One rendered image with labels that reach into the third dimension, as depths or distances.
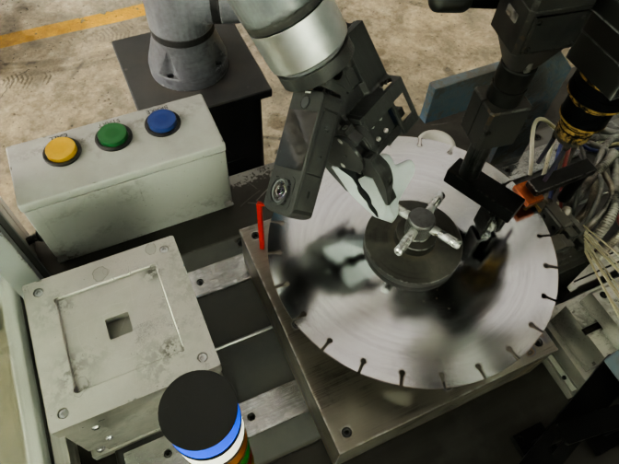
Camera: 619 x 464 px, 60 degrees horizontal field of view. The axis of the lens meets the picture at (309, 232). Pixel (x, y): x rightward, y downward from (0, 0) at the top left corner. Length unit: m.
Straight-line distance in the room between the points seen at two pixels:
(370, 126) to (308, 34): 0.11
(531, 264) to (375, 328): 0.20
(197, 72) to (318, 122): 0.61
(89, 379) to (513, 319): 0.45
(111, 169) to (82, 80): 1.56
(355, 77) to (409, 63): 1.82
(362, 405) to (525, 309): 0.21
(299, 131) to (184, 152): 0.31
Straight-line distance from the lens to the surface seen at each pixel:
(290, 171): 0.48
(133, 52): 1.18
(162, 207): 0.84
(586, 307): 0.77
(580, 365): 0.80
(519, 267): 0.65
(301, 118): 0.49
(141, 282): 0.67
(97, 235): 0.86
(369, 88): 0.52
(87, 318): 0.67
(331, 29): 0.46
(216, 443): 0.32
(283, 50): 0.45
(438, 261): 0.61
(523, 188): 0.69
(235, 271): 0.81
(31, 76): 2.41
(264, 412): 0.74
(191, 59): 1.04
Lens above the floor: 1.47
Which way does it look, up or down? 58 degrees down
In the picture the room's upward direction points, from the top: 4 degrees clockwise
